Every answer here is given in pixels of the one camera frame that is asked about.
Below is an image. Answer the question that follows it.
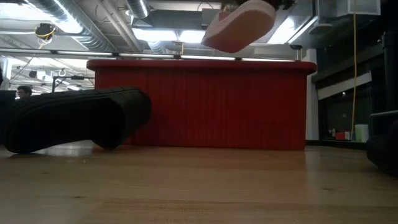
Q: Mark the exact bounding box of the red ribbed plastic bin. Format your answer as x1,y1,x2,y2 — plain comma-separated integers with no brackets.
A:
86,58,317,152

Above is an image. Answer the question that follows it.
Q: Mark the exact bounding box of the grey ceiling unit box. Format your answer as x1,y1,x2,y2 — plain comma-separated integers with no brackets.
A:
201,8,222,30

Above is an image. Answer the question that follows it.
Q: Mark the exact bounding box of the white building column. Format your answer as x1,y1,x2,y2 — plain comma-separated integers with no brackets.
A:
305,48,320,141

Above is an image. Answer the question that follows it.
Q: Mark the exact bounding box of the pale green cup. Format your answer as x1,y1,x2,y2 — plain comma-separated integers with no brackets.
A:
354,124,369,143

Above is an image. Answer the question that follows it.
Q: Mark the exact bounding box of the person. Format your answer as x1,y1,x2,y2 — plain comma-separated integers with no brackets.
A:
16,85,34,101

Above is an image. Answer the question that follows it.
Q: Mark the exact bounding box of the grey horizontal bar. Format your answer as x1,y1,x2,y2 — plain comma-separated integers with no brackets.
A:
369,110,398,118

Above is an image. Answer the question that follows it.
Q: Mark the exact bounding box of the dark computer monitor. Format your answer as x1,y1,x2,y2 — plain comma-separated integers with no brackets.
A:
0,90,17,114

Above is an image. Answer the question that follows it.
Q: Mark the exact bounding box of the horizontal metal rail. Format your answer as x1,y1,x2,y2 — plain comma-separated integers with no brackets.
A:
0,48,299,62

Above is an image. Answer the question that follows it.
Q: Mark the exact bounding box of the silver spiral ceiling duct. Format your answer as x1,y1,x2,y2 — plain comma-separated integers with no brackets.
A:
126,0,150,19

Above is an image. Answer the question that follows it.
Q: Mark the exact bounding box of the black metal stand frame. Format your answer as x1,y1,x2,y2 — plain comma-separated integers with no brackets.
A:
51,75,96,94

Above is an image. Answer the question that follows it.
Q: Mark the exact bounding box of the yellow hanging cable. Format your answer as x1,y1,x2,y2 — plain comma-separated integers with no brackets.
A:
351,0,358,141

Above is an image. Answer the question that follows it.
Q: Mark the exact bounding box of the yellow black cable reel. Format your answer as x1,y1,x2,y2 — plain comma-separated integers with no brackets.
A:
34,22,57,41

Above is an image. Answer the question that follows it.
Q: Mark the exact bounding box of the black vertical frame post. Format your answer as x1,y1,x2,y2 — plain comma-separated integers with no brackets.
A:
381,0,398,113

